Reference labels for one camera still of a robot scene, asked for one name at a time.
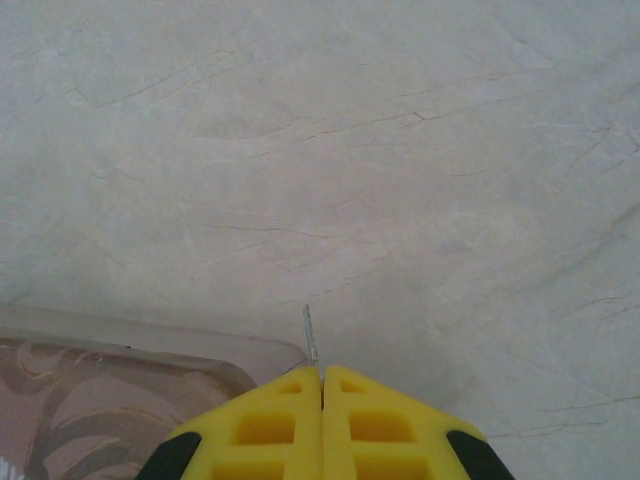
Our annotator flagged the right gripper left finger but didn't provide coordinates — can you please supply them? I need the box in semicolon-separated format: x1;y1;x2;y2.
138;366;326;480

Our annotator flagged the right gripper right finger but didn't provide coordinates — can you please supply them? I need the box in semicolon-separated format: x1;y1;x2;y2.
323;365;517;480

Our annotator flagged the pink decorated tin tray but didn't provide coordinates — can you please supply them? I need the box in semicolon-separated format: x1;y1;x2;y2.
0;303;307;480

